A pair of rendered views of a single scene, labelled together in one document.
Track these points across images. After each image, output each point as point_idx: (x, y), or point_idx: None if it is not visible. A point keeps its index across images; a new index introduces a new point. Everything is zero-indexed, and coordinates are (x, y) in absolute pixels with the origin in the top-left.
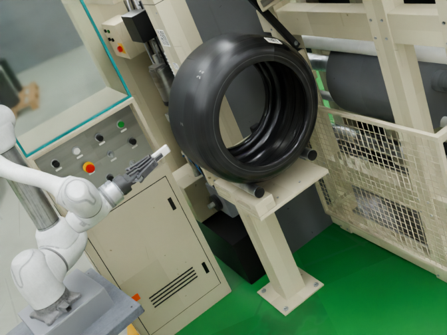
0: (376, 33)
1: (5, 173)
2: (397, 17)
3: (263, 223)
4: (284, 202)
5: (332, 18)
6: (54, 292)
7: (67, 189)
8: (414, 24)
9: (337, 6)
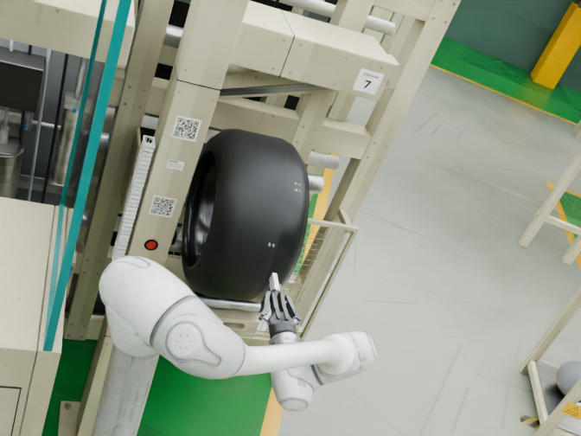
0: (299, 138)
1: (264, 365)
2: (331, 130)
3: None
4: None
5: (249, 115)
6: None
7: (374, 347)
8: (343, 138)
9: (245, 101)
